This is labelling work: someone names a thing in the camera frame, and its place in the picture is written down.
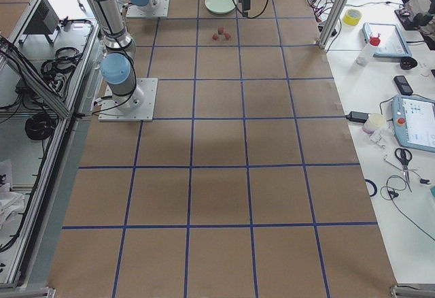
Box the light green plate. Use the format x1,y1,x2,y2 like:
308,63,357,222
205,0,235,15

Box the yellow tape roll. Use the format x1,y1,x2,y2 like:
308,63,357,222
343,9,362,26

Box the white bottle red cap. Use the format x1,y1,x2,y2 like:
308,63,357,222
355,34,381,66

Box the far teach pendant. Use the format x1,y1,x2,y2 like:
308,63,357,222
362,22,412,59

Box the teach pendant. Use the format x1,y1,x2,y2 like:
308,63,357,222
391,95,434,152
362,22,412,59

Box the black power adapter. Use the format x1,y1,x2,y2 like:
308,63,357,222
345,111,369,124

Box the white cup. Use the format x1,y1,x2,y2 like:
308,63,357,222
362,113,387,134

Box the black phone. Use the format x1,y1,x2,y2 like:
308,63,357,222
394,76,413,96

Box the grey control box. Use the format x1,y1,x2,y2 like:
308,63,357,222
19,0,60,44

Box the near teach pendant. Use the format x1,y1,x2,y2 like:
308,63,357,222
391,95,434,152

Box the blue tape roll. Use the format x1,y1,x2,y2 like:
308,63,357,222
364,179,378,197

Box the aluminium frame post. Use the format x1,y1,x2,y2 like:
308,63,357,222
318,0,347,49

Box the black handled scissors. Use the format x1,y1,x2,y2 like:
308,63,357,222
394,148,413,191

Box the thin black cable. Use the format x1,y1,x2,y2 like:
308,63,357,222
379,174,435,244

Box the coiled black cable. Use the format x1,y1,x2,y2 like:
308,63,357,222
25,112,55,141

